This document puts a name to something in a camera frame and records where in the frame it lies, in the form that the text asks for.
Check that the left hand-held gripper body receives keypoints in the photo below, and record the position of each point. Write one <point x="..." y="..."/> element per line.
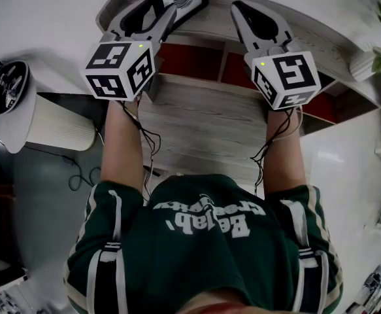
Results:
<point x="111" y="70"/>

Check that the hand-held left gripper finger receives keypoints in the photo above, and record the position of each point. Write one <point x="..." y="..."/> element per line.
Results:
<point x="126" y="23"/>
<point x="160" y="28"/>

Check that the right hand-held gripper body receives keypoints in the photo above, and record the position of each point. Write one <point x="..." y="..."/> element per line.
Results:
<point x="288" y="80"/>

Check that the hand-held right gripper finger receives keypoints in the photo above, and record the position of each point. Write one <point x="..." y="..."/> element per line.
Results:
<point x="275" y="33"/>
<point x="244" y="34"/>

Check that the person's right forearm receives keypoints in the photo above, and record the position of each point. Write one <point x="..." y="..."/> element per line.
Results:
<point x="283" y="162"/>

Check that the person's left forearm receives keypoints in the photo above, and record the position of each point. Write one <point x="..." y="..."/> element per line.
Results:
<point x="121" y="152"/>

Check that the white ribbed cup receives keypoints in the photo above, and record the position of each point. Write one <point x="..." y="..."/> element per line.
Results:
<point x="363" y="65"/>

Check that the grey wooden shelf unit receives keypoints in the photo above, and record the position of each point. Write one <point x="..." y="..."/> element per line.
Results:
<point x="203" y="126"/>

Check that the black round tray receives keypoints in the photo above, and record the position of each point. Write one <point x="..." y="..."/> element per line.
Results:
<point x="10" y="87"/>

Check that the green printed shirt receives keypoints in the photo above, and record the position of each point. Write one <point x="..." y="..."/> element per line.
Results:
<point x="203" y="257"/>

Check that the cluttered white shelf rack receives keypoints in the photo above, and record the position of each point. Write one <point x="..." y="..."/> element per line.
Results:
<point x="376" y="283"/>

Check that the person's chin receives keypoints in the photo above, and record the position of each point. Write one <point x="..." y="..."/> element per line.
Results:
<point x="221" y="303"/>

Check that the white cluttered worktable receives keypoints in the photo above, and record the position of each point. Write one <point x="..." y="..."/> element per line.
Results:
<point x="0" y="301"/>

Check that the white ribbed pedestal side table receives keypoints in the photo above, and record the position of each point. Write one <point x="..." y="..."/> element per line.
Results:
<point x="62" y="126"/>

